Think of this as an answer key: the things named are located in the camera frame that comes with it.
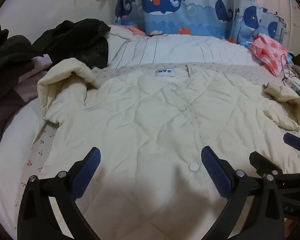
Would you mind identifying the dark purple garment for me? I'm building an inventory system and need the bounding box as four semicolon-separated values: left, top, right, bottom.
0;90;38;150

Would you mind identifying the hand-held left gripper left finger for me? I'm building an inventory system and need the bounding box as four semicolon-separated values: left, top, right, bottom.
17;147;102;240

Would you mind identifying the lilac garment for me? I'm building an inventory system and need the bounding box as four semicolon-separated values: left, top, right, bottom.
15;54;53;103

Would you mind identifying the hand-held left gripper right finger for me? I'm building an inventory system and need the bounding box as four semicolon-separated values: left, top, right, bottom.
201;146;285;240

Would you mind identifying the whale print curtain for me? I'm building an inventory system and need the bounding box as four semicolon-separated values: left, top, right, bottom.
114;0;288;45

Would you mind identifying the pink cloth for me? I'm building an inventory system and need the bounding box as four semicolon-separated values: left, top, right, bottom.
122;25;147;36

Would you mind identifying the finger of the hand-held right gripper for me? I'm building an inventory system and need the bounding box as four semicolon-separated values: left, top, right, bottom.
249;151;284;180
283;132;300;167

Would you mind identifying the pink plastic bag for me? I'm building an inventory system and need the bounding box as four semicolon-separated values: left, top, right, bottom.
250;33;289;77

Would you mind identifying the cherry print bedsheet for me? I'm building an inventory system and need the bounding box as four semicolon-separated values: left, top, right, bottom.
12;62;300;240

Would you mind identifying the cream quilted jacket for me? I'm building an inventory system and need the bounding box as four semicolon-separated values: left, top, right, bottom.
37;59;300;240

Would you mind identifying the white duvet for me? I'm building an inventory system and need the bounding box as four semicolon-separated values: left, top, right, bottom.
0;100;48;230

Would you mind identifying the dark cloth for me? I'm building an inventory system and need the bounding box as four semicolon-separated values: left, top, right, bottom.
289;52;300;68

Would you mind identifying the black fleece garment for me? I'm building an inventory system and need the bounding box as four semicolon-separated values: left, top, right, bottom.
0;19;44;105

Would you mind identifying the black cable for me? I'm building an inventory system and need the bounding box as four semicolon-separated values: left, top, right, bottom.
280;52;294;80

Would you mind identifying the white striped quilt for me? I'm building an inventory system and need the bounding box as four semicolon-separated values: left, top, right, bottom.
106;25;265;70

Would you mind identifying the white power strip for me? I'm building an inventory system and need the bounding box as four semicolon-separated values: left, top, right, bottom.
284;77;300;97

